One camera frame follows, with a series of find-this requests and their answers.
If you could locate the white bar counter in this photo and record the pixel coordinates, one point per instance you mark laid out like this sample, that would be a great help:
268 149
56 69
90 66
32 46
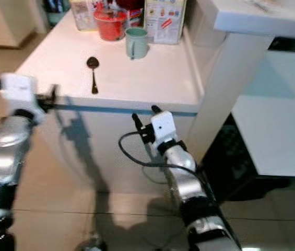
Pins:
246 18

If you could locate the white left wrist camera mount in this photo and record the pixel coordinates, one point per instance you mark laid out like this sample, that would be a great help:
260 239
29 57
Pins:
19 89

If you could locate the pale green mug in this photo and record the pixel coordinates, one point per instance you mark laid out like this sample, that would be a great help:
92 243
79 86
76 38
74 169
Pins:
136 43

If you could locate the large white cereal box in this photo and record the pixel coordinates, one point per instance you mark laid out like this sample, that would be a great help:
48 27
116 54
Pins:
164 21

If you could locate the beige cabinet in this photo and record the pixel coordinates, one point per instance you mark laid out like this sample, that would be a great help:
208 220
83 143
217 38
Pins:
3 21

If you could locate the gold-toned metal spoon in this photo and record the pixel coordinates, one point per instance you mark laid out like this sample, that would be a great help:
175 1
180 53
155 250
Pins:
92 63

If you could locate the red food package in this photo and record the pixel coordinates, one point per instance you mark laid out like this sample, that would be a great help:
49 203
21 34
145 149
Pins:
130 8

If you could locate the white low cabinet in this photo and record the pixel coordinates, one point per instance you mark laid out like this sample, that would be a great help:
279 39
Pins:
126 146

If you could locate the black plastic crate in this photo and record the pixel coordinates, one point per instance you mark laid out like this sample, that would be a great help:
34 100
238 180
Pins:
220 162

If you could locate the small printed food box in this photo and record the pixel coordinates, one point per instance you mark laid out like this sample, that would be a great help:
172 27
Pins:
83 14

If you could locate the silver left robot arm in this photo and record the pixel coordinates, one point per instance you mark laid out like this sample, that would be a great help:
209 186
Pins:
6 141

